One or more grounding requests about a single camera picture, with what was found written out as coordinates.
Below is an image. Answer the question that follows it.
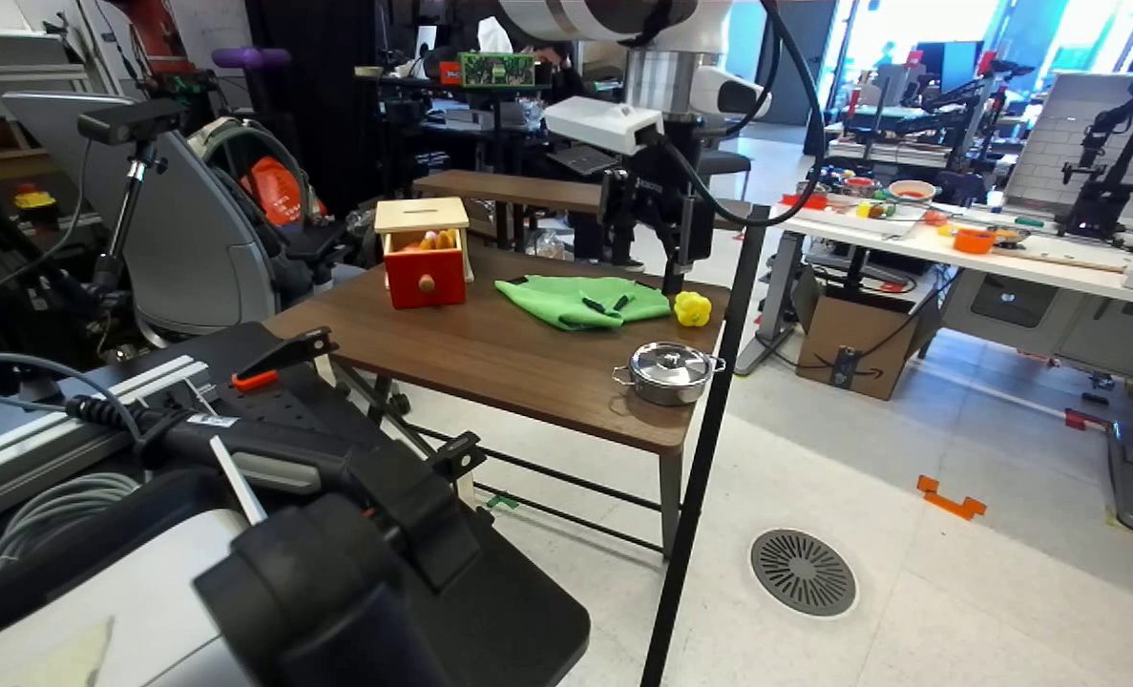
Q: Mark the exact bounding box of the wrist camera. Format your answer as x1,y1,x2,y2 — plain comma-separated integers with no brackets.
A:
541,95,667,156

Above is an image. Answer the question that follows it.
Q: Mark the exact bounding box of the black pole stand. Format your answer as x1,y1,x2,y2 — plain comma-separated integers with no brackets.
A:
640,204,773,687

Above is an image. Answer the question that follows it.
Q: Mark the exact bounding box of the coil of grey cable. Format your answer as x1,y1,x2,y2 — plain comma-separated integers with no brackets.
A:
0,471,144,585

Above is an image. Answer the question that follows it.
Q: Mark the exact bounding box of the steel pot lid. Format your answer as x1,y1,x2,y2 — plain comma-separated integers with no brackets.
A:
628,342,714,388

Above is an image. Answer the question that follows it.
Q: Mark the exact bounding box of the white tile panel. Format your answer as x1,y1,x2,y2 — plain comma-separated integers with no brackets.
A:
1003,73,1133,219

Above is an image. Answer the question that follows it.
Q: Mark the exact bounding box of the aluminium rail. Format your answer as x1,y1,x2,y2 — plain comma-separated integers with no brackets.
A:
0,354,211,483

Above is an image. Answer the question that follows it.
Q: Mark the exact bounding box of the wooden bench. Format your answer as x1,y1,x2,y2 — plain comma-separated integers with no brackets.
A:
412,169,756,251

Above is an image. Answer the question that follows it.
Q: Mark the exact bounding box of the yellow bumpy toy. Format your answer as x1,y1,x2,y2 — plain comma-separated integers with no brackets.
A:
673,291,714,329

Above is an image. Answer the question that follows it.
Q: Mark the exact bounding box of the round floor drain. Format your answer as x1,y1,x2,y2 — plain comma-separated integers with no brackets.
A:
748,527,859,619

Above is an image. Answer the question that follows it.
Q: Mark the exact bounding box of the steel pot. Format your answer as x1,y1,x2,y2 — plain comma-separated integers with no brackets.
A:
612,342,727,408

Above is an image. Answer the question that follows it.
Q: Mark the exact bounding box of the orange floor marker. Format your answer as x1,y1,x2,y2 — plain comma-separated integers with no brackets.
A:
915,473,988,522

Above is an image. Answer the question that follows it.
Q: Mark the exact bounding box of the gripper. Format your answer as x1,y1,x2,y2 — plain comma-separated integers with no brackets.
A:
599,116,711,296

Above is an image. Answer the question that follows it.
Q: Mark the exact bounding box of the green circuit board box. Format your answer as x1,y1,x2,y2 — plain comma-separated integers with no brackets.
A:
458,52,537,90

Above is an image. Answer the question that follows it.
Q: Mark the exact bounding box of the grey chair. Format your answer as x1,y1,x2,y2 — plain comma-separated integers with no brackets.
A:
1,90,283,337

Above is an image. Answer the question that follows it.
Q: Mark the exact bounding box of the cardboard box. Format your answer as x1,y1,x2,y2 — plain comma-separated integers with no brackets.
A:
794,272,946,403

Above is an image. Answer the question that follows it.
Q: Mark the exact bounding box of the white desk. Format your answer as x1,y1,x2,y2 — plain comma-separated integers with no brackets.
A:
735,198,1133,535

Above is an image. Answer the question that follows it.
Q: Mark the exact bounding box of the orange handled black clamp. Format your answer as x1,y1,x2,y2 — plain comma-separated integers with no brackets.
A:
229,326,339,393

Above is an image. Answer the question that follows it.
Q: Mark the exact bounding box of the green cloth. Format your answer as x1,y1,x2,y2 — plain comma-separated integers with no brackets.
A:
494,274,673,333

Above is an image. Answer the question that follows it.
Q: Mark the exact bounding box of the red wooden drawer box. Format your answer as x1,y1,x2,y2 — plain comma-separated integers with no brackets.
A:
373,197,476,311

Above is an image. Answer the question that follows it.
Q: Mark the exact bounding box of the camera on mount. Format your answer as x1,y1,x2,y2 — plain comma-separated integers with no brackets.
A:
76,96,191,292

